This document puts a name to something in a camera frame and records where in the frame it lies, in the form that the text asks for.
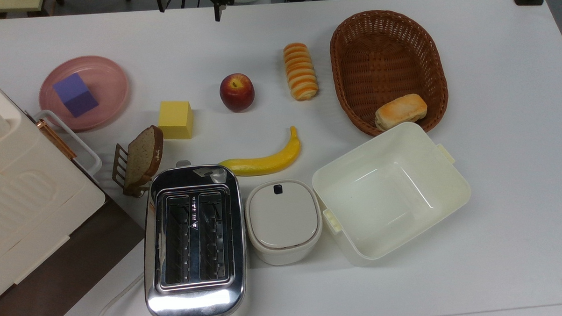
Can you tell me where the yellow cube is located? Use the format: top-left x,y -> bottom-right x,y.
157,100 -> 195,141

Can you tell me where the purple cube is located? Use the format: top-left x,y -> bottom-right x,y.
52,72 -> 100,119

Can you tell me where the red apple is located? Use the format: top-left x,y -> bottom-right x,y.
219,73 -> 256,113

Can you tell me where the orange white striped bread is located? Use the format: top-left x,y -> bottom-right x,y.
283,42 -> 319,102

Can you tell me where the pink plate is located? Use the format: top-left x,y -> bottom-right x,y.
37,54 -> 131,134

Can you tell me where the yellow banana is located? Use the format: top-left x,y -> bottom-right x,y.
217,126 -> 303,178

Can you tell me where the brown bread slice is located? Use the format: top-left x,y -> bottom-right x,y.
121,125 -> 166,191

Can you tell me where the brown wicker basket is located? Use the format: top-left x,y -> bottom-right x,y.
328,8 -> 450,138

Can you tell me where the brown toast rack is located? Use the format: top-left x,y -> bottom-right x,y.
111,143 -> 152,198

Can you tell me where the golden bread roll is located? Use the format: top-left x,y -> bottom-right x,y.
374,93 -> 429,131

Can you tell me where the small white lidded bin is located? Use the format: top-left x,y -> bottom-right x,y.
244,178 -> 324,267

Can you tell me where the cream plastic open box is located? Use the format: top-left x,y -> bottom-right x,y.
310,120 -> 474,269

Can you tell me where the cream toy cabinet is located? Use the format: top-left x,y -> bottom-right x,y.
0,66 -> 110,306

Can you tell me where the chrome cream toaster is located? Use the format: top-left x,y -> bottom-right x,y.
140,158 -> 249,316

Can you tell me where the white drawer handle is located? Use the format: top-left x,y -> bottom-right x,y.
34,108 -> 103,186

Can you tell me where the copper cabinet door handle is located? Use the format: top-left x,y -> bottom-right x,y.
36,117 -> 77,161

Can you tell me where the white toaster power cable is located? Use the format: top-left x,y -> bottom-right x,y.
88,273 -> 147,316

